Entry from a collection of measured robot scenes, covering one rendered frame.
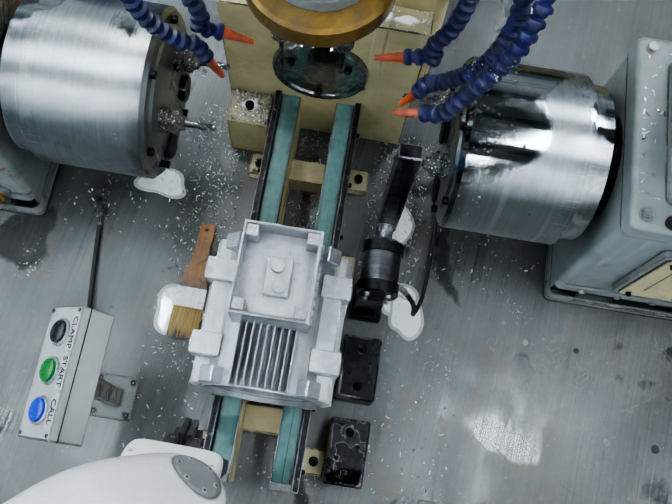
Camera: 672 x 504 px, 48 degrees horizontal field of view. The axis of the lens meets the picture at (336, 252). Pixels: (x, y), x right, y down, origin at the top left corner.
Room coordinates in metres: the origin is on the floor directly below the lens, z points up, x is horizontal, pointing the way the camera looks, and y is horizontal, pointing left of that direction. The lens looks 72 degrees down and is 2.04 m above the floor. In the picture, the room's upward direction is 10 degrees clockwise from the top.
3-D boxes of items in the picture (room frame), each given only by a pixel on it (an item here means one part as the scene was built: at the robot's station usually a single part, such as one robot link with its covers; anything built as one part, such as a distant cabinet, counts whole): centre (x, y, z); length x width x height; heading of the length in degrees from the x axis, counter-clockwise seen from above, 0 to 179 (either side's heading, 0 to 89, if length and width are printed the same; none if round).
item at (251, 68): (0.67, 0.07, 0.97); 0.30 x 0.11 x 0.34; 90
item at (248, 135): (0.58, 0.18, 0.86); 0.07 x 0.06 x 0.12; 90
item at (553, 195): (0.51, -0.26, 1.04); 0.41 x 0.25 x 0.25; 90
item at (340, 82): (0.60, 0.07, 1.01); 0.15 x 0.02 x 0.15; 90
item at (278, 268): (0.25, 0.07, 1.11); 0.12 x 0.11 x 0.07; 1
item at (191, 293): (0.30, 0.23, 0.80); 0.21 x 0.05 x 0.01; 179
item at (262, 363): (0.21, 0.07, 1.01); 0.20 x 0.19 x 0.19; 1
